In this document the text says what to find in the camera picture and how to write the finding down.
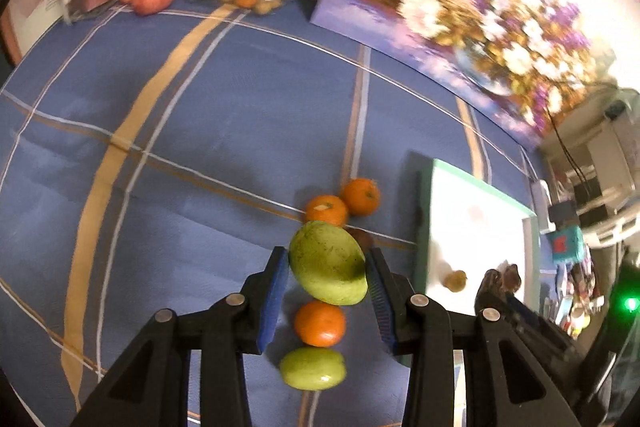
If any black power adapter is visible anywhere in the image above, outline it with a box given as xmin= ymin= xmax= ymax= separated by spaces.
xmin=547 ymin=199 xmax=581 ymax=223

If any small green apple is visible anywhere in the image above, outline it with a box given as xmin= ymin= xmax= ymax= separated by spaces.
xmin=279 ymin=347 xmax=347 ymax=391

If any brown scaly fruit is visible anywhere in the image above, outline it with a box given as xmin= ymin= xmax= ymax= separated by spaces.
xmin=480 ymin=261 xmax=523 ymax=303

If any black power cable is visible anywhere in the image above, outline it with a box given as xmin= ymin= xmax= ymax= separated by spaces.
xmin=542 ymin=104 xmax=591 ymax=188

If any pile of colourful trinkets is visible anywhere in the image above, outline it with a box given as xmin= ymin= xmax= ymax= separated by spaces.
xmin=547 ymin=257 xmax=608 ymax=340

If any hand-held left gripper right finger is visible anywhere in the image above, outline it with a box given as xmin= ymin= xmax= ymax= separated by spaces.
xmin=365 ymin=247 xmax=583 ymax=427

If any white power strip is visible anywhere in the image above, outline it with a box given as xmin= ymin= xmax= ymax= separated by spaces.
xmin=531 ymin=179 xmax=551 ymax=218

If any green mango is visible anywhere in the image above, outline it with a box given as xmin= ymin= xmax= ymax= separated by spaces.
xmin=288 ymin=221 xmax=368 ymax=306

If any orange tangerine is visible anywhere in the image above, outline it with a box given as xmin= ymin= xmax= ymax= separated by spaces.
xmin=293 ymin=300 xmax=347 ymax=349
xmin=305 ymin=194 xmax=349 ymax=228
xmin=340 ymin=178 xmax=381 ymax=217

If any teal toy with red patch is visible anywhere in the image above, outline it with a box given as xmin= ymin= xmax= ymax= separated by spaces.
xmin=545 ymin=224 xmax=588 ymax=265

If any flower painting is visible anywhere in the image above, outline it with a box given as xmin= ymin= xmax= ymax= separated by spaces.
xmin=310 ymin=0 xmax=621 ymax=152

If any blue plaid tablecloth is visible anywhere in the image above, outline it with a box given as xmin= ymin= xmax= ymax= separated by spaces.
xmin=0 ymin=0 xmax=551 ymax=427

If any white tray with green rim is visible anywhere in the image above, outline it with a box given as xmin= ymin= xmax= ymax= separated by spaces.
xmin=400 ymin=158 xmax=543 ymax=427

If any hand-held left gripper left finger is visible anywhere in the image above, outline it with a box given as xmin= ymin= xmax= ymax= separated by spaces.
xmin=70 ymin=247 xmax=291 ymax=427

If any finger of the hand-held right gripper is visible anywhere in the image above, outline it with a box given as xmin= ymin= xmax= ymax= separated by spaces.
xmin=475 ymin=279 xmax=586 ymax=370

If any white chair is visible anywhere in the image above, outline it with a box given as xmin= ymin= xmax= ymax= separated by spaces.
xmin=570 ymin=177 xmax=640 ymax=248

